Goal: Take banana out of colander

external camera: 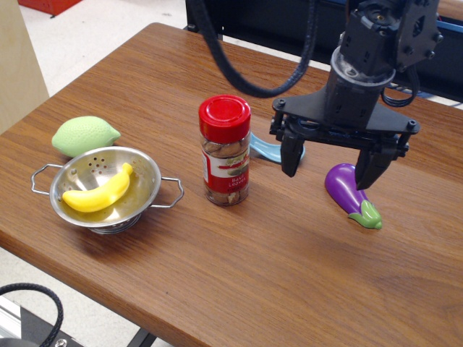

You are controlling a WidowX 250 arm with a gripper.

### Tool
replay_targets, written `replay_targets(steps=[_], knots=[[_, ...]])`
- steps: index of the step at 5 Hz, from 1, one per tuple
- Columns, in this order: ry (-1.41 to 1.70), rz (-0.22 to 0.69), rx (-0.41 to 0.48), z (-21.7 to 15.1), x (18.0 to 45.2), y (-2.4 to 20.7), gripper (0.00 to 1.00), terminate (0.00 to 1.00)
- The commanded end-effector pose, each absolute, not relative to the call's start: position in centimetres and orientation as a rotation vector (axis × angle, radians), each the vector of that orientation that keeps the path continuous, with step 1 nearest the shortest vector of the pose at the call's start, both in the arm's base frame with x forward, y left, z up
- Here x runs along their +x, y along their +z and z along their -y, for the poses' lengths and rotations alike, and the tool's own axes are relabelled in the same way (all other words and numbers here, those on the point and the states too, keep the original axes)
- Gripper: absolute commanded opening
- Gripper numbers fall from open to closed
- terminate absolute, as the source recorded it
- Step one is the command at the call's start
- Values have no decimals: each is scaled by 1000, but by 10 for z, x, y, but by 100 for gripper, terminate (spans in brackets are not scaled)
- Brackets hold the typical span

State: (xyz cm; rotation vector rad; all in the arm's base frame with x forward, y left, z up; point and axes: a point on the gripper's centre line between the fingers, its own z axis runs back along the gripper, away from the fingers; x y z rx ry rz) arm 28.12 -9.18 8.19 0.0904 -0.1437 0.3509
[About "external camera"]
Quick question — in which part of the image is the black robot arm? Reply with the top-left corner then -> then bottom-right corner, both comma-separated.
270,1 -> 442,189

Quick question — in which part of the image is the steel colander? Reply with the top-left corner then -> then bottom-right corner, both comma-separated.
31,146 -> 184,234

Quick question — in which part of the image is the light blue plastic spatula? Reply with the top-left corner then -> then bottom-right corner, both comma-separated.
250,132 -> 305,164

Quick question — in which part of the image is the red-lid spice jar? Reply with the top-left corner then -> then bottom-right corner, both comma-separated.
198,95 -> 251,206

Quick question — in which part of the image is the purple toy eggplant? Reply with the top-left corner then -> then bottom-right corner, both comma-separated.
325,163 -> 383,230

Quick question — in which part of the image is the green toy lemon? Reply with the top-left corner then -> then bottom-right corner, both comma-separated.
51,116 -> 121,158

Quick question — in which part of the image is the yellow toy banana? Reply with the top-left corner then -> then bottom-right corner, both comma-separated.
62,163 -> 133,213

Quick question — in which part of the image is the beige cabinet panel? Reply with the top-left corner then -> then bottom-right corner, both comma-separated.
1,1 -> 49,132

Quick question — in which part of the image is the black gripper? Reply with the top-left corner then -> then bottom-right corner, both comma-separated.
270,46 -> 420,190

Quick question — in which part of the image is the black cable lower left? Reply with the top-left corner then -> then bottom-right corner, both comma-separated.
0,283 -> 65,347

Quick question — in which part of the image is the red box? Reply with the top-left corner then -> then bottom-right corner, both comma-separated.
18,0 -> 81,16

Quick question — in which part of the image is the black braided cable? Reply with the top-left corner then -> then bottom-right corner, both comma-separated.
187,0 -> 319,99

